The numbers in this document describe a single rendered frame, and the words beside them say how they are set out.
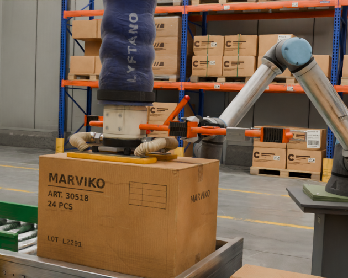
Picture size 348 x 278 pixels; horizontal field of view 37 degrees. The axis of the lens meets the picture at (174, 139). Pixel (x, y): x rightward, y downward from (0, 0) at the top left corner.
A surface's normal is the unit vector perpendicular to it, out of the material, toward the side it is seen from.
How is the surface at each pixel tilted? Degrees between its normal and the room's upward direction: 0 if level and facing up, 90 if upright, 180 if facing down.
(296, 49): 87
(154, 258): 90
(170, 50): 91
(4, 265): 90
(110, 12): 75
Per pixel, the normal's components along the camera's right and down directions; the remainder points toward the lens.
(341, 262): -0.07, 0.06
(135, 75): 0.44, -0.19
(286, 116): -0.41, 0.04
